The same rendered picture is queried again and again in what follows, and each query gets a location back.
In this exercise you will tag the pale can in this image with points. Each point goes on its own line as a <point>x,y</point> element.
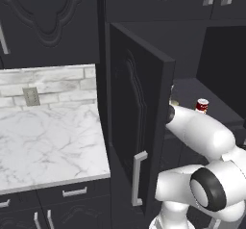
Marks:
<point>174,102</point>

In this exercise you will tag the dark tall cabinet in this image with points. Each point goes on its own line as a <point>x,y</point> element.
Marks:
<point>189,56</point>

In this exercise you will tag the dark open cabinet door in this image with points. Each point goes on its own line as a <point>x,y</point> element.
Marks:
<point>134,104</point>
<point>224,66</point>

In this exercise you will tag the red and white can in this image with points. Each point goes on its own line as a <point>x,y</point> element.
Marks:
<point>202,106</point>

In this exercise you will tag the grey wall outlet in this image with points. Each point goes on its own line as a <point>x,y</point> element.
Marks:
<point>31,96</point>

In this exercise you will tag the dark lower cabinet door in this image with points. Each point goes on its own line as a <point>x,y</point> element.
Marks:
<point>16,220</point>
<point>83,215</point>

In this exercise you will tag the dark drawer front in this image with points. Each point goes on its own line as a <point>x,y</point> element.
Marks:
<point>22,199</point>
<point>96,188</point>

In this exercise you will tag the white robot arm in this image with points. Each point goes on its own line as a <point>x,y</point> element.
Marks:
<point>205,133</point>

